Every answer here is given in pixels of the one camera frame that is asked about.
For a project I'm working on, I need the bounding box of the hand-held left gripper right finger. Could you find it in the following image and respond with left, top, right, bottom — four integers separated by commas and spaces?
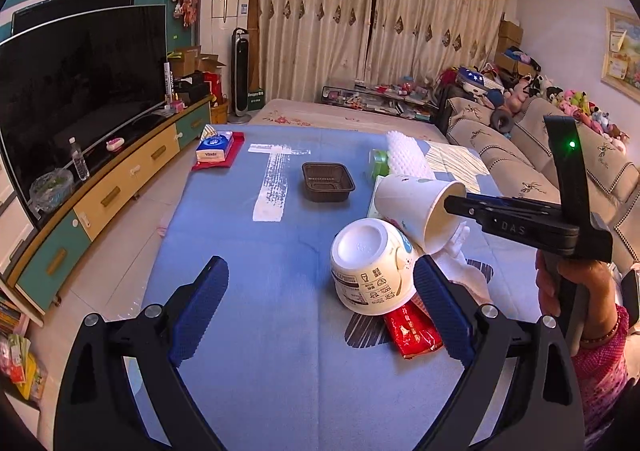
412, 255, 586, 451

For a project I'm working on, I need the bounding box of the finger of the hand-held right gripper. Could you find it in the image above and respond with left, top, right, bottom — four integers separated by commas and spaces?
444, 193, 564, 228

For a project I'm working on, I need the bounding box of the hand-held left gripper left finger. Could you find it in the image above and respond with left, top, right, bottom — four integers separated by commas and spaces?
52, 255, 231, 451

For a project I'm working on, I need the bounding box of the white paper cup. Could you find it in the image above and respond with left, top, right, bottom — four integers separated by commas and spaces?
374, 174, 467, 254

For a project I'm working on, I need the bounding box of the white paper bowl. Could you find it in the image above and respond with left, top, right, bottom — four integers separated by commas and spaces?
330, 218, 420, 317

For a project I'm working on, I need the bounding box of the person's right forearm pink sleeve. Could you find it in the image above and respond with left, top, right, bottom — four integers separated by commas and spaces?
570, 306, 632, 438

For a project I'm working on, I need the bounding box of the person's right hand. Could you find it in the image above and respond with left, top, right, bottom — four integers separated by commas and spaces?
535, 250, 622, 342

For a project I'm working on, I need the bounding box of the red snack packet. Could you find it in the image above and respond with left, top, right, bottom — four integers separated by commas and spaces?
382, 300, 446, 360

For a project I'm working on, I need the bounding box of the beige embroidered sofa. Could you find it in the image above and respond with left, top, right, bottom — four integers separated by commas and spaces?
439, 95, 640, 278

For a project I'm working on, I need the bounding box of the white bumpy foam roll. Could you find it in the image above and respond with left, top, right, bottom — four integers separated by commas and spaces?
386, 130, 436, 180

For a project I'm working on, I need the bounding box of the pile of plush toys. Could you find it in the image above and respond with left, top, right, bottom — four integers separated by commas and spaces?
500, 73, 632, 154

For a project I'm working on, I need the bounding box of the grey neck pillow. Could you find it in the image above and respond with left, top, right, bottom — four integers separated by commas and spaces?
489, 108, 514, 135

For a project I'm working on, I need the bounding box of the clear container green band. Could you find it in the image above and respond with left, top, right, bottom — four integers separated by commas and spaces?
369, 149, 390, 182

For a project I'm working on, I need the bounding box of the blue star pillow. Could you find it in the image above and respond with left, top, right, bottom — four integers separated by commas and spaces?
456, 67, 489, 98

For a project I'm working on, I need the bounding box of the cluttered glass side table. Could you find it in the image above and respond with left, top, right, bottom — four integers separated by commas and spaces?
321, 80, 442, 122

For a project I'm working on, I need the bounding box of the brown plastic tray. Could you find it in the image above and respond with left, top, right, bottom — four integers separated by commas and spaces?
301, 162, 357, 203

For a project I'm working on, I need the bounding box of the yellow and teal television cabinet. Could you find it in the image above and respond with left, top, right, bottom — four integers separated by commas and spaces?
0, 95, 213, 328

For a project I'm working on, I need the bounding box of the stack of cardboard boxes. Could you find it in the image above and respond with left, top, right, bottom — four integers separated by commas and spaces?
494, 20, 540, 78

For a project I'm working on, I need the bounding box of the blue tissue pack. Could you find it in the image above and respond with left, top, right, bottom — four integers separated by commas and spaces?
195, 131, 235, 162

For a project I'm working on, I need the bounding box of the red cloth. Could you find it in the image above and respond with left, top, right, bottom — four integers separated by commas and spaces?
191, 132, 245, 172

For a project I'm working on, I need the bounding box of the beige floral bed sheet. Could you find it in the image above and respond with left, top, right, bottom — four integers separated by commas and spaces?
249, 98, 447, 138

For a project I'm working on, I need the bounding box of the beige patterned curtain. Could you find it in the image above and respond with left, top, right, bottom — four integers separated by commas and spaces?
249, 0, 377, 106
366, 0, 512, 82

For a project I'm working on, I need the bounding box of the clear water bottle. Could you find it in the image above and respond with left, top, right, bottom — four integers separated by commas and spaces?
68, 137, 91, 182

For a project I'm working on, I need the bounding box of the clear plastic bag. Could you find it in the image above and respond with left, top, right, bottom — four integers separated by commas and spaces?
29, 169, 75, 214

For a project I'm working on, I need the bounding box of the red paper bag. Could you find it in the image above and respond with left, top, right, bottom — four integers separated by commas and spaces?
202, 71, 224, 104

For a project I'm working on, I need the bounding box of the black tower fan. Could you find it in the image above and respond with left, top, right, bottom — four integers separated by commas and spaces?
228, 28, 254, 124

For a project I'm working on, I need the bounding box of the black flat television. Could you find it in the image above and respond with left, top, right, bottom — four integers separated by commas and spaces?
0, 4, 169, 232

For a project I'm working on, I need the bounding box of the open cardboard box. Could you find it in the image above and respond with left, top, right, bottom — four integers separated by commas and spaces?
167, 45, 227, 78

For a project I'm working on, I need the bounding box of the white standing air conditioner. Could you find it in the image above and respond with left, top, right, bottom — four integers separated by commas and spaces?
200, 0, 254, 124

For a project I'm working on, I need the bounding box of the framed wall picture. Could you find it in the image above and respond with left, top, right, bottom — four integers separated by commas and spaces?
602, 7, 640, 90

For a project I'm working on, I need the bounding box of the bead bracelet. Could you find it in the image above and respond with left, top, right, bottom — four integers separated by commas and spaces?
579, 323, 622, 346

